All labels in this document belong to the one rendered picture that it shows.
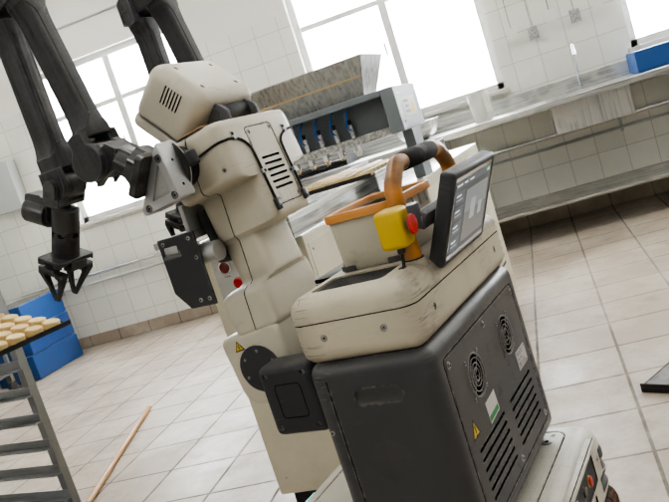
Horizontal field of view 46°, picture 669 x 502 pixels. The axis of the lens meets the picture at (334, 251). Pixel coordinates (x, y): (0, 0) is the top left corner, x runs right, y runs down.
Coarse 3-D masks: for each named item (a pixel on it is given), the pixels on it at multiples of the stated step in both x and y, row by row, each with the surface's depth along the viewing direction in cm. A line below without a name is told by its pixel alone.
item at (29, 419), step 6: (30, 414) 255; (36, 414) 254; (0, 420) 263; (6, 420) 262; (12, 420) 260; (18, 420) 259; (24, 420) 257; (30, 420) 256; (36, 420) 255; (0, 426) 264; (6, 426) 261; (12, 426) 259; (18, 426) 256; (24, 426) 254
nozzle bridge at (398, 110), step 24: (384, 96) 274; (408, 96) 291; (312, 120) 290; (336, 120) 290; (360, 120) 287; (384, 120) 285; (408, 120) 282; (312, 144) 295; (336, 144) 287; (408, 144) 286
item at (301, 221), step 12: (360, 180) 281; (372, 180) 294; (336, 192) 256; (348, 192) 267; (360, 192) 278; (312, 204) 237; (324, 204) 243; (336, 204) 254; (288, 216) 217; (300, 216) 225; (312, 216) 233; (324, 216) 241; (300, 228) 222
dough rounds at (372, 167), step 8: (384, 160) 329; (360, 168) 321; (368, 168) 307; (376, 168) 295; (336, 176) 318; (344, 176) 299; (352, 176) 287; (312, 184) 319; (320, 184) 297; (328, 184) 288
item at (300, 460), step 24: (312, 240) 226; (312, 264) 222; (336, 264) 238; (216, 288) 233; (264, 408) 237; (264, 432) 239; (312, 432) 234; (288, 456) 238; (312, 456) 236; (336, 456) 233; (288, 480) 240; (312, 480) 238
